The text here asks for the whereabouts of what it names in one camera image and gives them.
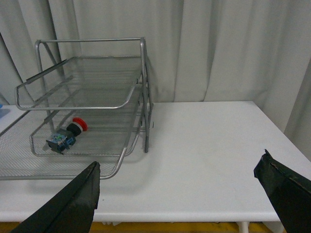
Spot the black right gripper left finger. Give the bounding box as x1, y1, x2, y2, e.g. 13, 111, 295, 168
14, 162, 100, 233

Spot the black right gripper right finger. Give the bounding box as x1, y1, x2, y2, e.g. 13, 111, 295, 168
254, 150, 311, 233

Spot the red emergency push button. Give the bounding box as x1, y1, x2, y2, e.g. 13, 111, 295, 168
46, 117, 88, 154

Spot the blue plastic tray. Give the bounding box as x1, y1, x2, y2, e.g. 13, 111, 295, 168
0, 104, 10, 118

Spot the white curtain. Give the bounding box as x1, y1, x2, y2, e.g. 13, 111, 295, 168
0, 0, 311, 147

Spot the silver mesh rack frame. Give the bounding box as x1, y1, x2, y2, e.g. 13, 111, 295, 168
35, 37, 153, 153

